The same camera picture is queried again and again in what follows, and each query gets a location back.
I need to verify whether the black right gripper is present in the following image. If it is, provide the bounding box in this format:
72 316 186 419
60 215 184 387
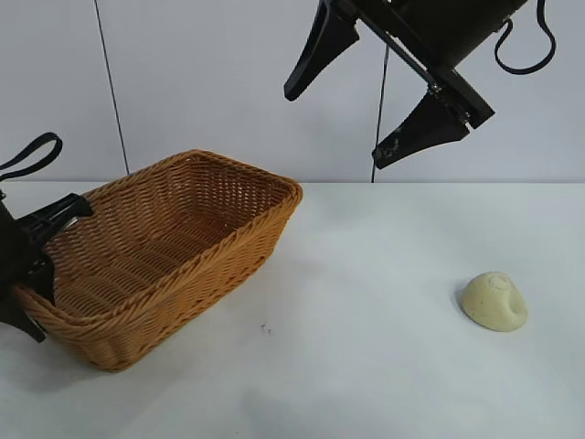
282 0 537 171

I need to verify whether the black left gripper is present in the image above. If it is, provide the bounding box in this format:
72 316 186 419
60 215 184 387
0 192 95 345

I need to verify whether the brown woven wicker basket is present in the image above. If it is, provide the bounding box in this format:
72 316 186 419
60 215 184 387
11 147 304 373

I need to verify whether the pale yellow egg yolk pastry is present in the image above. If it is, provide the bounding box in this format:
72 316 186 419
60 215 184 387
459 271 529 333

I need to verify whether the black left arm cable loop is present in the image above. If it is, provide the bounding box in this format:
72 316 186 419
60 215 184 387
0 132 64 184

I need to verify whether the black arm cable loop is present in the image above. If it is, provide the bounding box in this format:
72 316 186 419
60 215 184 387
0 132 64 184
492 0 558 74

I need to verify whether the black right arm cable loop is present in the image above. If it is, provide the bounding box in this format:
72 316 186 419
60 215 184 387
492 0 558 74

